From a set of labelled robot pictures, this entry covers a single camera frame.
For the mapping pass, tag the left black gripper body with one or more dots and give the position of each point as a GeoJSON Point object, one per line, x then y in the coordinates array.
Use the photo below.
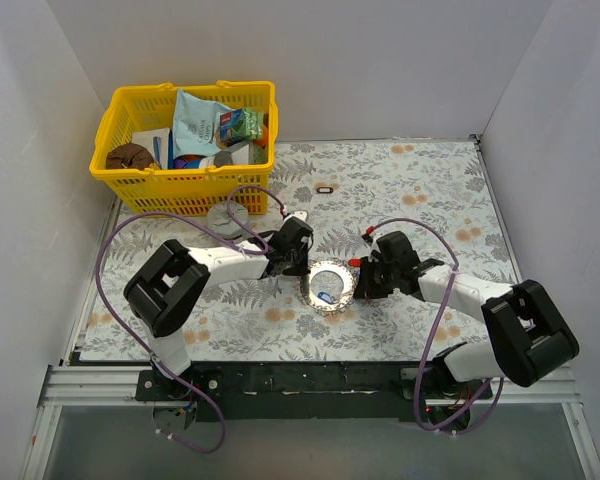
{"type": "Point", "coordinates": [290, 263]}

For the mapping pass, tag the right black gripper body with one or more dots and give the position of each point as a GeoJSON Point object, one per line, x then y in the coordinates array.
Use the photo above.
{"type": "Point", "coordinates": [371, 279]}

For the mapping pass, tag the silver disc keyring organiser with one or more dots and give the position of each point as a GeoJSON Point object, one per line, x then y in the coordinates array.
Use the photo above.
{"type": "Point", "coordinates": [333, 277]}

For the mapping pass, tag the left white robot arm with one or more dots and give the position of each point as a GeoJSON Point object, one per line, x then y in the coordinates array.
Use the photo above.
{"type": "Point", "coordinates": [164, 292]}

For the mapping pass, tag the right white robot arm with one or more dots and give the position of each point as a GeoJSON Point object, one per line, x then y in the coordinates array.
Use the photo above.
{"type": "Point", "coordinates": [528, 338]}

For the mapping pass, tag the blue key tag with key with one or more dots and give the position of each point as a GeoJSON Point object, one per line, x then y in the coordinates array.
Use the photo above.
{"type": "Point", "coordinates": [326, 297]}

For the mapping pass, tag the floral patterned table mat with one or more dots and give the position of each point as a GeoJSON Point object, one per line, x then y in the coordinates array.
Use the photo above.
{"type": "Point", "coordinates": [435, 192]}

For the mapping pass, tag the orange item in basket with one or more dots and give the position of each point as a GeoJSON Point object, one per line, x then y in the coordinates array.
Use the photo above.
{"type": "Point", "coordinates": [262, 141]}

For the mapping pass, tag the blue green carton box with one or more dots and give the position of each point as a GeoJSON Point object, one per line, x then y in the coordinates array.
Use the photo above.
{"type": "Point", "coordinates": [240, 125]}

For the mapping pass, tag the light blue chips bag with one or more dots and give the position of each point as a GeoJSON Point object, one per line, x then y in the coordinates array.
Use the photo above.
{"type": "Point", "coordinates": [195, 123]}

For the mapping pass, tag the white blue paper box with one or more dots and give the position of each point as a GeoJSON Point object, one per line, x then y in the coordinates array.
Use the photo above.
{"type": "Point", "coordinates": [159, 143]}

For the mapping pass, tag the brown round pouch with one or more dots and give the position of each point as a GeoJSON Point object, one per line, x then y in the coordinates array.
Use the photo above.
{"type": "Point", "coordinates": [129, 156]}

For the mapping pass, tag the yellow plastic basket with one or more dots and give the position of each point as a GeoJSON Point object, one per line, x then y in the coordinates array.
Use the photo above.
{"type": "Point", "coordinates": [184, 192]}

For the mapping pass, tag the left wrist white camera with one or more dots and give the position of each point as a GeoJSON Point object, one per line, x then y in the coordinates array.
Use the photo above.
{"type": "Point", "coordinates": [301, 215]}

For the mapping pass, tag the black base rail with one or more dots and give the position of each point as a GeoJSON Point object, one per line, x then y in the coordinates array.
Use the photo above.
{"type": "Point", "coordinates": [284, 390]}

